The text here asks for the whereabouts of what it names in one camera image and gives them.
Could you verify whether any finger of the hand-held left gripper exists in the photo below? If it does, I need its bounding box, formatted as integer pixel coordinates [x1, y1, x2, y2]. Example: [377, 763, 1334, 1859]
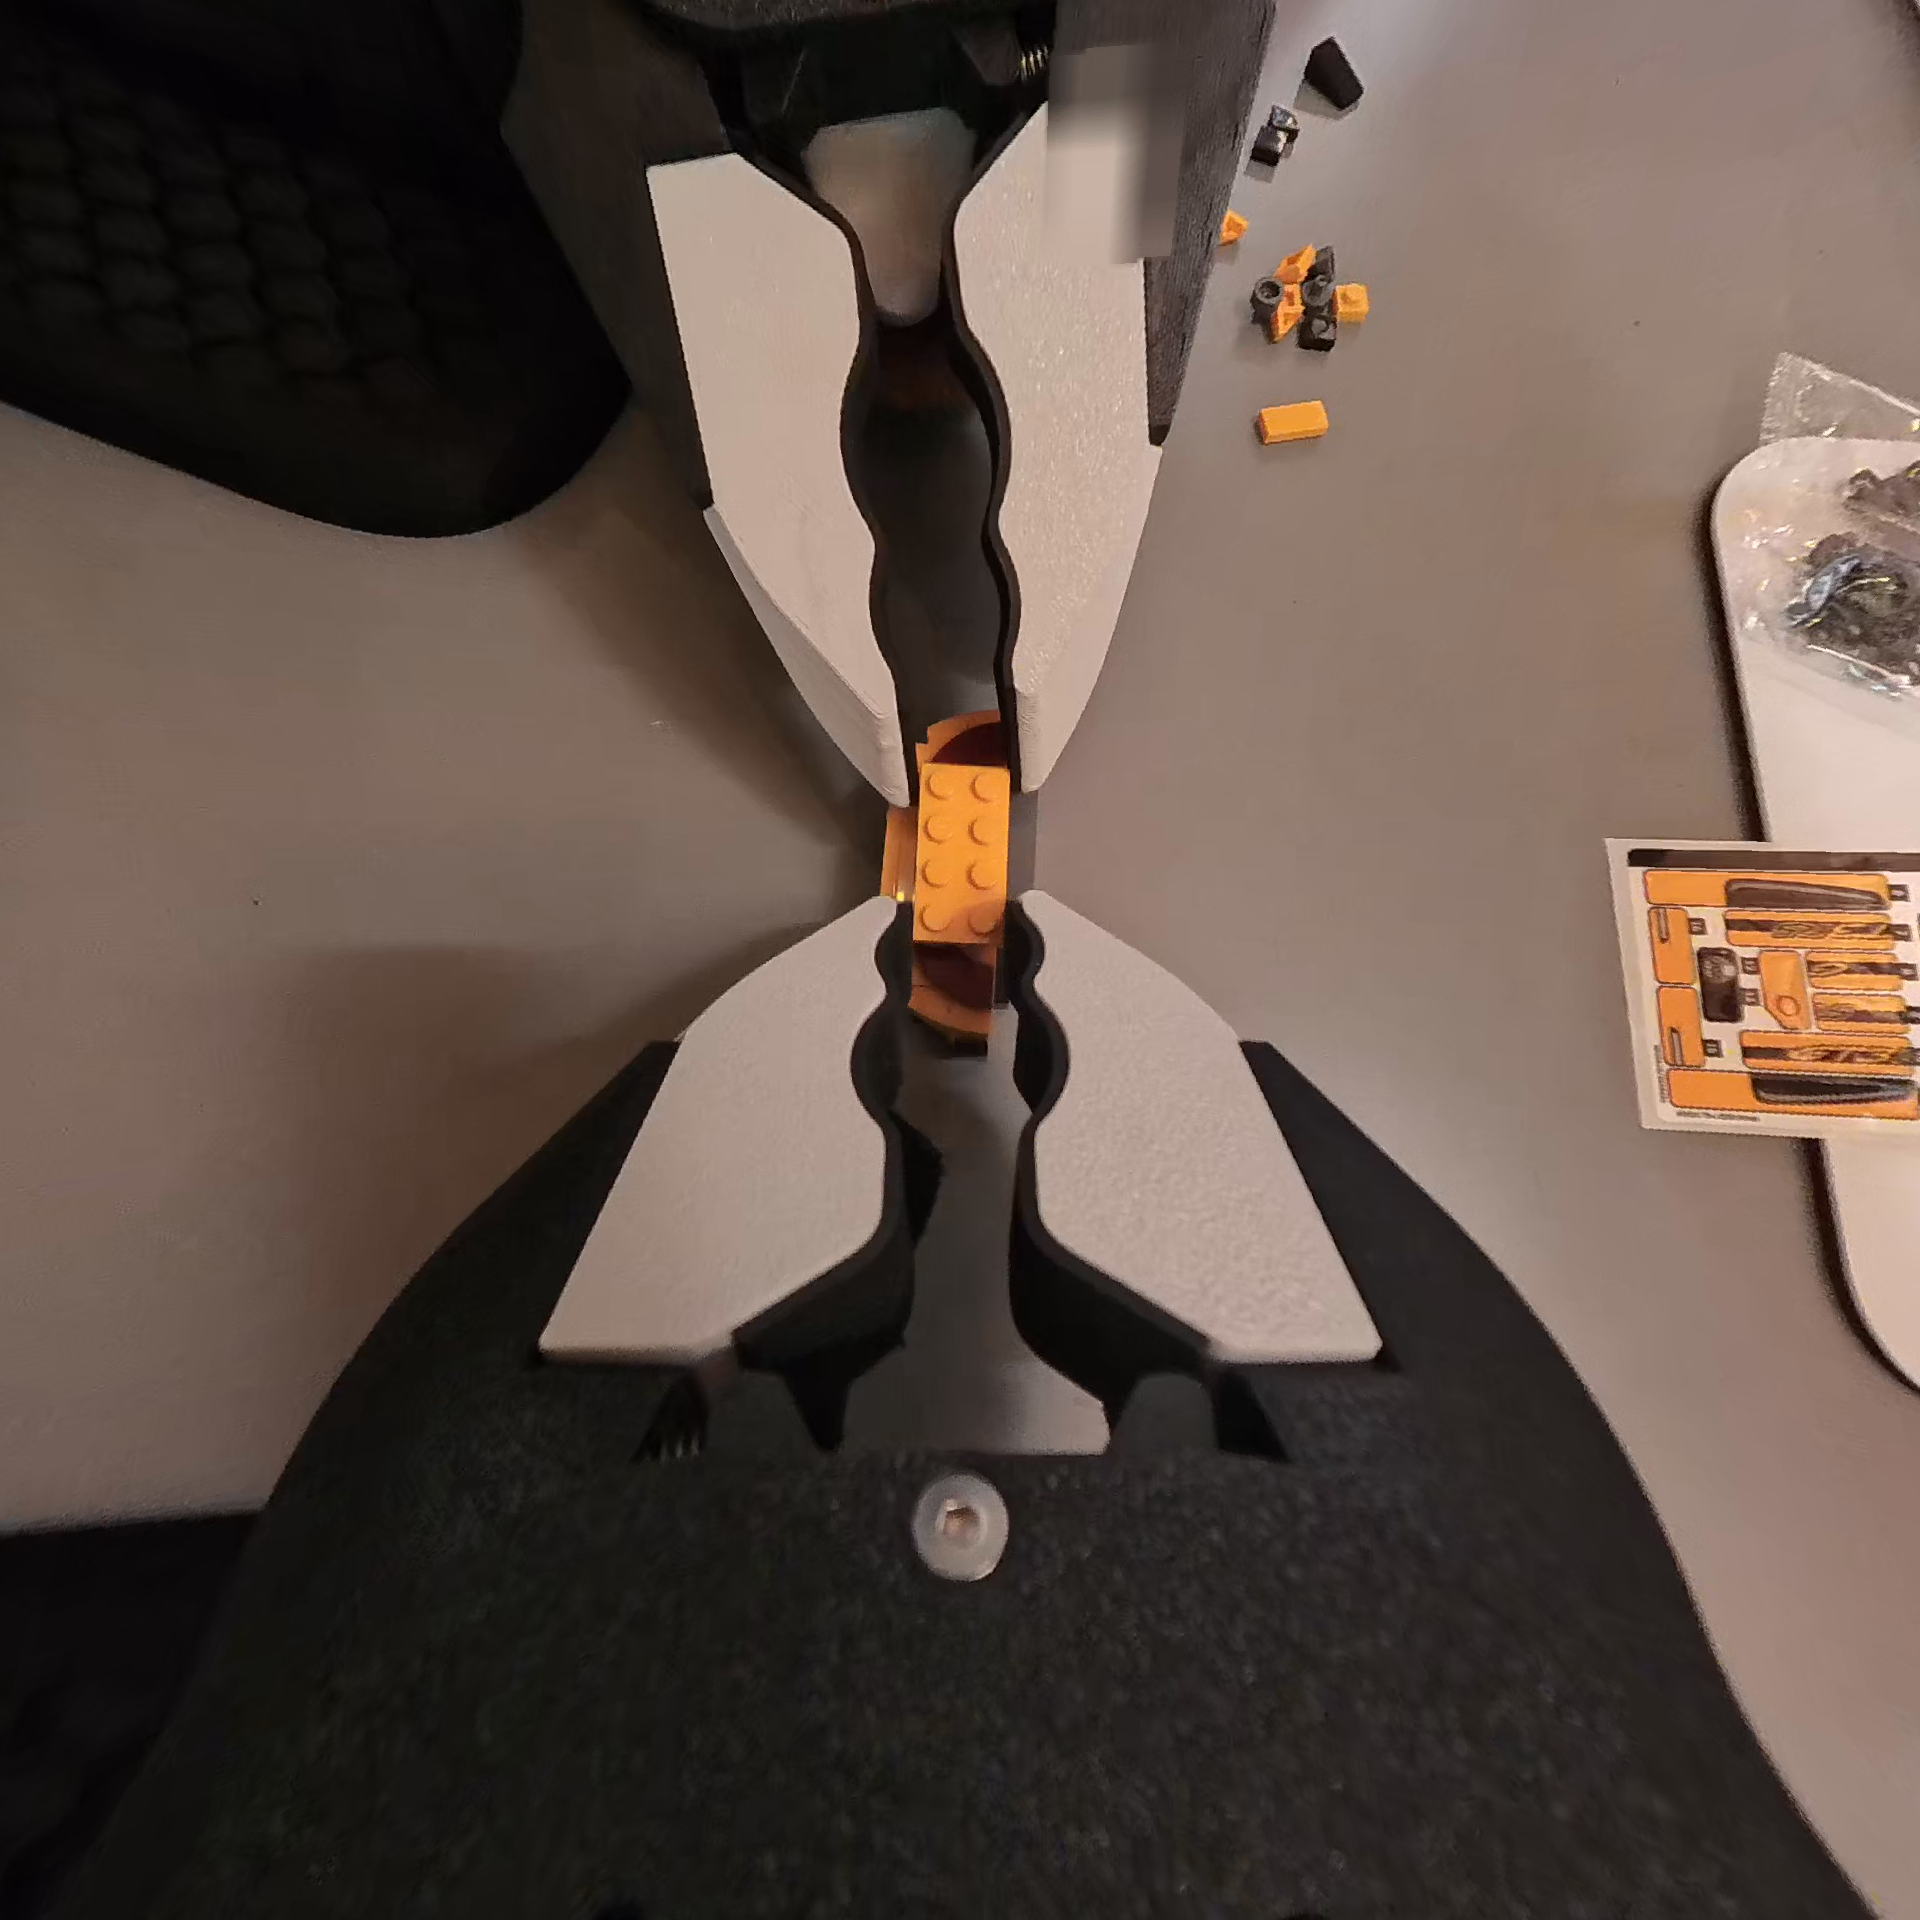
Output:
[949, 105, 1159, 793]
[645, 155, 919, 809]

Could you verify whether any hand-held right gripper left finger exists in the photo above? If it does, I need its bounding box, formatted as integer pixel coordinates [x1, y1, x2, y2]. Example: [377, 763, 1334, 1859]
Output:
[530, 889, 942, 1370]

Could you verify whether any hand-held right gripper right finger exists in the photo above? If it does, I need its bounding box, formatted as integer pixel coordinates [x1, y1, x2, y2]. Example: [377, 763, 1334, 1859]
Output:
[1008, 882, 1385, 1370]

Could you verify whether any white rounded board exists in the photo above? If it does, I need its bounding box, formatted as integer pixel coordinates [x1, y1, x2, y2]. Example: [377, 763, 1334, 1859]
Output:
[1707, 441, 1920, 1395]

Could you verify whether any orange studded lego plate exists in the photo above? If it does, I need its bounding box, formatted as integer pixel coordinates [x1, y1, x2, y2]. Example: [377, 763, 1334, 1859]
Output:
[912, 763, 1014, 952]

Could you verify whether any orange curved lego assembly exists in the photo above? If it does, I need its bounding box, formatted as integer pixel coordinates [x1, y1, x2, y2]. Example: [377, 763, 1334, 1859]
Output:
[875, 713, 1037, 1058]

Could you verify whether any pile of orange black pieces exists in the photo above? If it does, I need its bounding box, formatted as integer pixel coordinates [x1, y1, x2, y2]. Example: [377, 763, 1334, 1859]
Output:
[1246, 244, 1372, 349]

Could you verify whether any clear plastic bag of pieces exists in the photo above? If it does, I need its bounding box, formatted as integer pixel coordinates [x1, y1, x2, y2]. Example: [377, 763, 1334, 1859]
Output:
[1722, 349, 1920, 691]

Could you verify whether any orange black sticker sheet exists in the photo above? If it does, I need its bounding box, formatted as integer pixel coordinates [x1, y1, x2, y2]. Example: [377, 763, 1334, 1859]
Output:
[1608, 829, 1920, 1140]

